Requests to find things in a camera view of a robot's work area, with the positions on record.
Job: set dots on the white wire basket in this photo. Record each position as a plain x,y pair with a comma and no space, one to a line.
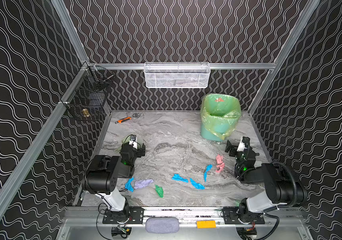
177,75

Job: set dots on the orange utility knife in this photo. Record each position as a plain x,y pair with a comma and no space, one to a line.
124,120

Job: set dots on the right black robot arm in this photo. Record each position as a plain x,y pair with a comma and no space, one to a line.
282,188

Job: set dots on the brass object in basket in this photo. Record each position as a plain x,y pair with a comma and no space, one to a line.
86,113

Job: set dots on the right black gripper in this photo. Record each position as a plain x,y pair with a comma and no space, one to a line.
235,148

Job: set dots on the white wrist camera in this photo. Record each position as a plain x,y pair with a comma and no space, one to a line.
241,147
133,141

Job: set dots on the yellow block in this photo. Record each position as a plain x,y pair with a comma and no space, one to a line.
206,224

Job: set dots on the pink paper scrap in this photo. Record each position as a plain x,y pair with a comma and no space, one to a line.
220,163

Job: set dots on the green paper scrap front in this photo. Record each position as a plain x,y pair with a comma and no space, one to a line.
159,191

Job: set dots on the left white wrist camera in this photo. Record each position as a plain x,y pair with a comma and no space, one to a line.
133,141

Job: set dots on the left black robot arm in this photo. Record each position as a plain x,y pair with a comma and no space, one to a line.
100,179

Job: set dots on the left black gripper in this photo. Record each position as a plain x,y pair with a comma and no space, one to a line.
139,150

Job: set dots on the black wire basket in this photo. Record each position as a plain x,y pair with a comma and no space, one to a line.
90,93

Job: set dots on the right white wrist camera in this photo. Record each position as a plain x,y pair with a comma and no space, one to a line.
241,147

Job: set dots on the green bin with bag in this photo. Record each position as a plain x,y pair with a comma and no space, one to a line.
219,116

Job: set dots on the purple paper scrap left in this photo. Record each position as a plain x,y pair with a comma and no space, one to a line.
142,183

